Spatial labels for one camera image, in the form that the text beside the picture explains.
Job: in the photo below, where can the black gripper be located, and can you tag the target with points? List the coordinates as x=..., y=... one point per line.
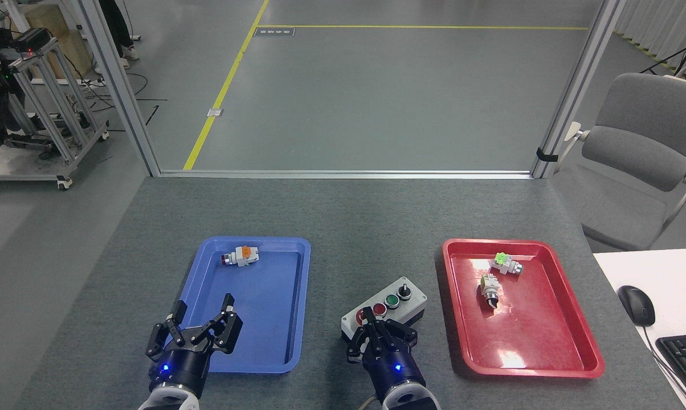
x=186, y=364
x=391, y=367

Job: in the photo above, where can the grey control box with buttons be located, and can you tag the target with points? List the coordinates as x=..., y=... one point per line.
x=397, y=302

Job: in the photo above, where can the push button with orange block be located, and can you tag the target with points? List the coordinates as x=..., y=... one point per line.
x=241, y=256

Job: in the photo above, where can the push button with green block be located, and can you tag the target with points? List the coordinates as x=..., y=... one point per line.
x=505, y=263

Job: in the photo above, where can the wooden box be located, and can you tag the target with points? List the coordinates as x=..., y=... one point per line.
x=64, y=40

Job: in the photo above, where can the blue plastic tray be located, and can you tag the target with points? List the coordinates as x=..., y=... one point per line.
x=263, y=319

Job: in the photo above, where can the red plastic tray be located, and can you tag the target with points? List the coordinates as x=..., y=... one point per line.
x=539, y=319

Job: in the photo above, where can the silver floor socket plate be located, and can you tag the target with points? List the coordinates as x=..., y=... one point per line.
x=215, y=112

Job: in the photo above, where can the black computer mouse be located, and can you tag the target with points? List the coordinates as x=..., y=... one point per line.
x=636, y=304

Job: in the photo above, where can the white desk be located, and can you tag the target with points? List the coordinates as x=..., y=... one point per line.
x=662, y=273

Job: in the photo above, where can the grey office chair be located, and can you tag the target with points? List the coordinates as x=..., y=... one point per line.
x=633, y=154

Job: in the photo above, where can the person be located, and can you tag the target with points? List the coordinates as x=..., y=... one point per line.
x=115, y=25

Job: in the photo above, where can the black tripod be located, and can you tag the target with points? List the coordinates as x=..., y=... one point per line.
x=682, y=51

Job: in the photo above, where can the white curtain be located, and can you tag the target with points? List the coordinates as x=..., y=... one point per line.
x=662, y=28

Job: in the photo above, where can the black selector switch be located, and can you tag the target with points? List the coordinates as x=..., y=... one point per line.
x=489, y=287

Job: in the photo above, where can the silver aluminium post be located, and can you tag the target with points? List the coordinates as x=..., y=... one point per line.
x=118, y=85
x=576, y=85

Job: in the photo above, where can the aluminium frame cart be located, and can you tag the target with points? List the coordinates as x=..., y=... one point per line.
x=52, y=114

